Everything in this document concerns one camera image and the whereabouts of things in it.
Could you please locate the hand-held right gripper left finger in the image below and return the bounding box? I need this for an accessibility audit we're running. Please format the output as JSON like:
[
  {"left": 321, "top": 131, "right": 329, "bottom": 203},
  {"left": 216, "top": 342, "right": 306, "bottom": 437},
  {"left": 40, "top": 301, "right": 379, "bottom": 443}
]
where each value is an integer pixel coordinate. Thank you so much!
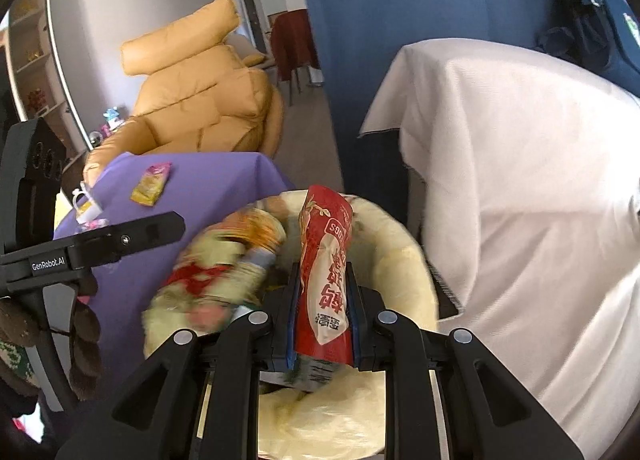
[{"left": 55, "top": 260, "right": 301, "bottom": 460}]

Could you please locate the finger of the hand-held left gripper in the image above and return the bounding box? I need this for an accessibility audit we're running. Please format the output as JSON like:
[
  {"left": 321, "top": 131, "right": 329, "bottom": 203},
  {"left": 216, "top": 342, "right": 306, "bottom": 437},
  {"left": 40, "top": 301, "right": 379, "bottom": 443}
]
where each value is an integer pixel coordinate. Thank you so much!
[{"left": 70, "top": 211, "right": 187, "bottom": 267}]

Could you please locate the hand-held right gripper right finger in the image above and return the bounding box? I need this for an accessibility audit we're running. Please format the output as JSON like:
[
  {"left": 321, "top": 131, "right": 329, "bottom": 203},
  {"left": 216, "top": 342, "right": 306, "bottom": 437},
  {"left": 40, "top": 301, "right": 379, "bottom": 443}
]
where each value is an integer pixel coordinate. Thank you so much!
[{"left": 345, "top": 260, "right": 586, "bottom": 460}]

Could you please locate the red snack packet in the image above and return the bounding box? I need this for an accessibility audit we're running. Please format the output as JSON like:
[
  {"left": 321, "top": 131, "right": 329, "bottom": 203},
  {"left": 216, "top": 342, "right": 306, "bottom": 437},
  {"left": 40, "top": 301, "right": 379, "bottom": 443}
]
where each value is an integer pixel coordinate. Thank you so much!
[{"left": 290, "top": 184, "right": 356, "bottom": 393}]

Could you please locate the cream red packet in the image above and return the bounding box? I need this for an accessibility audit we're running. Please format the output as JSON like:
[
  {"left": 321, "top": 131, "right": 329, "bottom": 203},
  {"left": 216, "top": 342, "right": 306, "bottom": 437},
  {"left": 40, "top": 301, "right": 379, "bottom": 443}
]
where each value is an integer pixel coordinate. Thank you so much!
[{"left": 144, "top": 207, "right": 288, "bottom": 356}]

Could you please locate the person's left forearm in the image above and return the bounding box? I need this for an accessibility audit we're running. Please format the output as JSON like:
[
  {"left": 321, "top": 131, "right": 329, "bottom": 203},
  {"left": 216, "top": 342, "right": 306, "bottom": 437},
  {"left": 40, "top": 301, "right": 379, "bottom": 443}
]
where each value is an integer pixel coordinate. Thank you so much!
[{"left": 0, "top": 297, "right": 103, "bottom": 401}]

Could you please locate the pink yellow snack wrapper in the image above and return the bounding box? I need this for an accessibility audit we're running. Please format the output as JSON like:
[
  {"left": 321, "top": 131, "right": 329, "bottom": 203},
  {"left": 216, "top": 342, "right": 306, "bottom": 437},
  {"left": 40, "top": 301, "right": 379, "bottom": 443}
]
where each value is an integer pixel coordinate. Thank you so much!
[{"left": 130, "top": 163, "right": 173, "bottom": 206}]

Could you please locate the white yellow toy chair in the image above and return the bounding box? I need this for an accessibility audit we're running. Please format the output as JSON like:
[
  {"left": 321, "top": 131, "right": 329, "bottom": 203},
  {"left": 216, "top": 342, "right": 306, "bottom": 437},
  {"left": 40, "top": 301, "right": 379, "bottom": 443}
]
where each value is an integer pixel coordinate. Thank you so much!
[{"left": 72, "top": 181, "right": 103, "bottom": 221}]

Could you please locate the purple tablecloth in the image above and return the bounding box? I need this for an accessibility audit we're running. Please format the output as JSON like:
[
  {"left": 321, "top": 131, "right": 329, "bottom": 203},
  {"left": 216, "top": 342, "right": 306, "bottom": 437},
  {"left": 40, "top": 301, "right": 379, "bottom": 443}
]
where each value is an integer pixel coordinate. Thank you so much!
[{"left": 52, "top": 150, "right": 297, "bottom": 376}]

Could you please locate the stack of colourful toy boxes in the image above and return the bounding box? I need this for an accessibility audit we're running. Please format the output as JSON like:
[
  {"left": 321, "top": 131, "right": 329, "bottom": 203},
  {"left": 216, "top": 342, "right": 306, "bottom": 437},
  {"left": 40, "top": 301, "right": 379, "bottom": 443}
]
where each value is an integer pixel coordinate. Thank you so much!
[{"left": 99, "top": 108, "right": 125, "bottom": 135}]

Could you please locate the white shelf unit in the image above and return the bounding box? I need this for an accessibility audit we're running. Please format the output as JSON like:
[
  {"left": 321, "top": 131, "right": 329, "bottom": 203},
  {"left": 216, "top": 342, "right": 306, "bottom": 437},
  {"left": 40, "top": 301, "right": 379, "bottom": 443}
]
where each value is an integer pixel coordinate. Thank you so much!
[{"left": 7, "top": 0, "right": 93, "bottom": 151}]

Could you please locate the yellow leather armchair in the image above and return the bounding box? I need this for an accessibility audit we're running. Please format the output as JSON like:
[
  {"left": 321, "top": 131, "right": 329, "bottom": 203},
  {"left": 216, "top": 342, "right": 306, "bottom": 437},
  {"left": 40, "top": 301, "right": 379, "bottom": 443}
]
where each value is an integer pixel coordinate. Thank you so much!
[{"left": 82, "top": 0, "right": 285, "bottom": 181}]

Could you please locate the beige chair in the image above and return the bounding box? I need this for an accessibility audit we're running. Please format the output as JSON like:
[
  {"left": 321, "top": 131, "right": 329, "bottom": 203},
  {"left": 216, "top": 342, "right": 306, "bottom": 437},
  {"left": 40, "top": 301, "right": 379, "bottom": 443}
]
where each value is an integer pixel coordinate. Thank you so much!
[{"left": 227, "top": 34, "right": 273, "bottom": 70}]

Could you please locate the white cloth cover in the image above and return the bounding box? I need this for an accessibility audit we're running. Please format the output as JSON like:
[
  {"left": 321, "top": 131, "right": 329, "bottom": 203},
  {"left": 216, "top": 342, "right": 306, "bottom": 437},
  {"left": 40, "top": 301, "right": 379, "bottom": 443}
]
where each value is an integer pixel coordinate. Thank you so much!
[{"left": 357, "top": 38, "right": 640, "bottom": 451}]

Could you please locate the dark door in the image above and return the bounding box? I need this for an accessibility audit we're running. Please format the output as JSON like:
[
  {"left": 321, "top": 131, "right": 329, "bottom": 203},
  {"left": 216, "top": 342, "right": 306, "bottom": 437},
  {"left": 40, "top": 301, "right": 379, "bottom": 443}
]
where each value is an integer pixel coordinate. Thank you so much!
[{"left": 240, "top": 0, "right": 262, "bottom": 44}]

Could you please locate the table with dark red cloth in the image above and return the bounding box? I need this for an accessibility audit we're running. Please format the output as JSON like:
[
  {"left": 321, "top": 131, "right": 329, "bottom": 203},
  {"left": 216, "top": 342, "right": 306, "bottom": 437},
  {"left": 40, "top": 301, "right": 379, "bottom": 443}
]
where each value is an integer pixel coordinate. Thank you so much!
[{"left": 270, "top": 9, "right": 321, "bottom": 84}]

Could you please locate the blue cloth cover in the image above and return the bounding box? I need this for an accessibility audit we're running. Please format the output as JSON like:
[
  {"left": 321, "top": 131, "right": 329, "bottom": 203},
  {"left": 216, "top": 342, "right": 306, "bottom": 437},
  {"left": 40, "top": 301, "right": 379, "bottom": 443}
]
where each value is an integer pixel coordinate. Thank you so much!
[{"left": 291, "top": 0, "right": 558, "bottom": 191}]

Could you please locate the navy bag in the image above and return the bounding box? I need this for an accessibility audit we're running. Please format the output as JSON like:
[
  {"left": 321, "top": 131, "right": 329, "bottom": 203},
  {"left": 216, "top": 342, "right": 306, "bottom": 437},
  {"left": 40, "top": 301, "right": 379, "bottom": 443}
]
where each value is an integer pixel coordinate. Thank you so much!
[{"left": 535, "top": 0, "right": 640, "bottom": 88}]

